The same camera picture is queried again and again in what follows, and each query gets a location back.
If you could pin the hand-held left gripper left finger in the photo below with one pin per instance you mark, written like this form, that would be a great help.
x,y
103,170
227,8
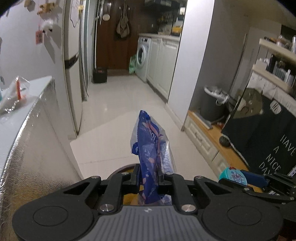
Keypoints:
x,y
133,183

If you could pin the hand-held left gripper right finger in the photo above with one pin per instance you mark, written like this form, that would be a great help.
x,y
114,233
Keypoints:
x,y
166,183

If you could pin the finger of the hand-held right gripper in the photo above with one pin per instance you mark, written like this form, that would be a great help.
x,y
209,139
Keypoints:
x,y
255,180
272,195

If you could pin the yellow bin with brown rim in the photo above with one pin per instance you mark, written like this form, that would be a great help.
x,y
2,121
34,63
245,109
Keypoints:
x,y
120,169

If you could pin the teal round container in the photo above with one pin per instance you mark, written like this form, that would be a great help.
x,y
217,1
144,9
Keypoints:
x,y
232,176

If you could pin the blue snack wrapper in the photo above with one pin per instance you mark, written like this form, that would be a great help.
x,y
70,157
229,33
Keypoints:
x,y
148,143

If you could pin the dark printed cloth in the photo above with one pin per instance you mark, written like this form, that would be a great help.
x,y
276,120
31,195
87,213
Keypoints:
x,y
254,143

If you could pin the small black round object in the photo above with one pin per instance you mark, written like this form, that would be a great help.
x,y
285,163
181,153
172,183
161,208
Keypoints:
x,y
224,141

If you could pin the wooden platform with white drawers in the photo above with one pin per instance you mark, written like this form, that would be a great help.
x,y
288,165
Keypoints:
x,y
203,141

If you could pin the grey waste bin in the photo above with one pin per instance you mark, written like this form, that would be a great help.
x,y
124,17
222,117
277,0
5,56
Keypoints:
x,y
211,109

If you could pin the white plastic bin liner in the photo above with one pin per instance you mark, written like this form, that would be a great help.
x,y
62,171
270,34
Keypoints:
x,y
217,92

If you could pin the silver foil covered table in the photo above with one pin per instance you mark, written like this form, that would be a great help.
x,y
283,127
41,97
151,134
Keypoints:
x,y
34,143

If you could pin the white refrigerator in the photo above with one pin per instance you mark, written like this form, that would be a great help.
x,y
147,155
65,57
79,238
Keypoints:
x,y
71,92

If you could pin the white two-tier shelf rack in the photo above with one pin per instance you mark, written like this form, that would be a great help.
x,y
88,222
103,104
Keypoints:
x,y
270,70

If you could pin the row of cosmetic bottles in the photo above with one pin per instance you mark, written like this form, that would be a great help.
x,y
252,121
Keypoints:
x,y
279,70

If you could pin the black crate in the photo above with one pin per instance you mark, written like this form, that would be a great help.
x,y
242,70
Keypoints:
x,y
100,74

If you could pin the green plastic bag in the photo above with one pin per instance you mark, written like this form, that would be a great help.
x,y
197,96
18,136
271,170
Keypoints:
x,y
132,64

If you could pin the white lower kitchen cabinets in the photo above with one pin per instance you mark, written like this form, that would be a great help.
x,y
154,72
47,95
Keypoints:
x,y
161,62

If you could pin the white washing machine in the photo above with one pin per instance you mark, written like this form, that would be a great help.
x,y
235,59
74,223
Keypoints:
x,y
143,58

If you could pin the brown wooden door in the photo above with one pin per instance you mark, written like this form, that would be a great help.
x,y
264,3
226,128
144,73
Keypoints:
x,y
108,46

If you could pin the silver thermos bottle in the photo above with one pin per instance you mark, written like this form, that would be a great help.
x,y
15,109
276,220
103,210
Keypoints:
x,y
294,44

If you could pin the clear plastic bag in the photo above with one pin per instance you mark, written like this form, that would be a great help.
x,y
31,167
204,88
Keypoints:
x,y
13,97

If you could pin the yellow kitchen container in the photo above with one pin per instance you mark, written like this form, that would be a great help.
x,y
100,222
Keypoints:
x,y
177,29

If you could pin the hanging cloth bag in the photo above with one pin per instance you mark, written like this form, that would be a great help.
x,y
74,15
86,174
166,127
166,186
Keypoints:
x,y
122,27

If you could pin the round white hanging utensil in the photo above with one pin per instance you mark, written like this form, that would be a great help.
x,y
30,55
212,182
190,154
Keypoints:
x,y
106,17

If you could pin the pink hanging tag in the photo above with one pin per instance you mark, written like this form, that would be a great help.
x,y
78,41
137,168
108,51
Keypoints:
x,y
39,37

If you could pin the white plush sheep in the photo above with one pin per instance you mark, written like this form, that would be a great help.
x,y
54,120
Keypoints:
x,y
47,25

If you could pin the black range hood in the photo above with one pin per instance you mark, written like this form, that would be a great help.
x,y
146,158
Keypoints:
x,y
161,2

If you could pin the small wooden block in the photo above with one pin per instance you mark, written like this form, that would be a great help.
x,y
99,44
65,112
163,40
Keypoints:
x,y
29,2

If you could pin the white perforated metal rail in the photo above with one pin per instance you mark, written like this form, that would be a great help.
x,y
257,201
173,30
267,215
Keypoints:
x,y
292,171

